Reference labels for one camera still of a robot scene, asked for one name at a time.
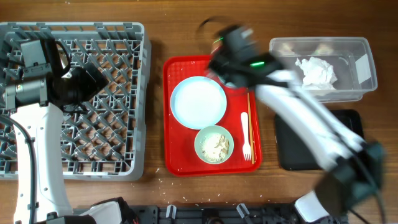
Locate white paper napkin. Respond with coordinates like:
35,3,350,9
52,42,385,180
295,57,338,90

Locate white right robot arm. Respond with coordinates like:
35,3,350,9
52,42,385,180
208,16,387,223

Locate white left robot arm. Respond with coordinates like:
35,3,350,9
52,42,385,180
1,39,139,223

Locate grey plastic dishwasher rack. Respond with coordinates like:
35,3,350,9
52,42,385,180
1,22,151,181

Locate clear plastic waste bin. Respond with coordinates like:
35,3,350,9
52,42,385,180
269,37,377,103

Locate large light blue plate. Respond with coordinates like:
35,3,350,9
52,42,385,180
169,76,227,130

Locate red plastic serving tray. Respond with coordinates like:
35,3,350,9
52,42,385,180
163,55,262,177

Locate green bowl with food scraps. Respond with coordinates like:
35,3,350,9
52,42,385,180
194,125,234,165

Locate white plastic fork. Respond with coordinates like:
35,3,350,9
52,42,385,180
241,112,251,161

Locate wooden chopstick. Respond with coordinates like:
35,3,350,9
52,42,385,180
247,93,255,164

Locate black plastic tray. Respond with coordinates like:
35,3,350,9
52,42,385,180
274,109,364,171

